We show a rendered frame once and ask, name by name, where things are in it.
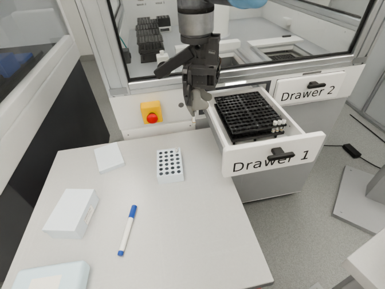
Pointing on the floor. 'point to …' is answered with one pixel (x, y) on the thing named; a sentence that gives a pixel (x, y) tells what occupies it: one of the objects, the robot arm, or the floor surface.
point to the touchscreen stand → (361, 199)
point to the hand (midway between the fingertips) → (191, 110)
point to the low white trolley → (150, 221)
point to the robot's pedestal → (364, 266)
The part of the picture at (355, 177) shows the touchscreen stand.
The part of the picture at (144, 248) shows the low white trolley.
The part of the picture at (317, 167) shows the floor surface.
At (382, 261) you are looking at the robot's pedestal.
